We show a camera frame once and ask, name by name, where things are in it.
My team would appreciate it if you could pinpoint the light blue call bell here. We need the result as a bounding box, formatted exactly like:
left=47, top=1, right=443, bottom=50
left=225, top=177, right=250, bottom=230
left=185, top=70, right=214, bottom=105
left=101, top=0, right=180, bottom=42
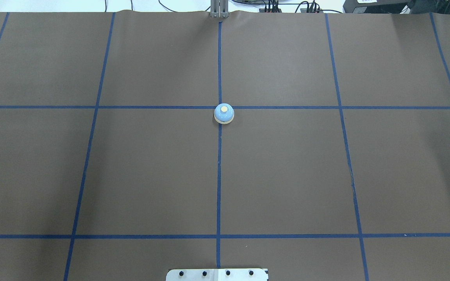
left=214, top=103, right=235, bottom=124

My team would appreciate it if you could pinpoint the brown table mat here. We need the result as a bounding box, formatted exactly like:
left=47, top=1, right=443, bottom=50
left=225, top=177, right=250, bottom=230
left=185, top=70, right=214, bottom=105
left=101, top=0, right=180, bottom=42
left=0, top=11, right=450, bottom=281

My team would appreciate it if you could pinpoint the aluminium frame post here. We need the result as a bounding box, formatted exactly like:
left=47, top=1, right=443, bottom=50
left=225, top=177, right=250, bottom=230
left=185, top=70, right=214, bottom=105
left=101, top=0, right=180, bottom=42
left=209, top=0, right=230, bottom=18

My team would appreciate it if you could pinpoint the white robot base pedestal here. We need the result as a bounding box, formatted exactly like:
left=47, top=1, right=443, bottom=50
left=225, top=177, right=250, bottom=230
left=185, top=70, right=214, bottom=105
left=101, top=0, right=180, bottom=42
left=165, top=268, right=269, bottom=281

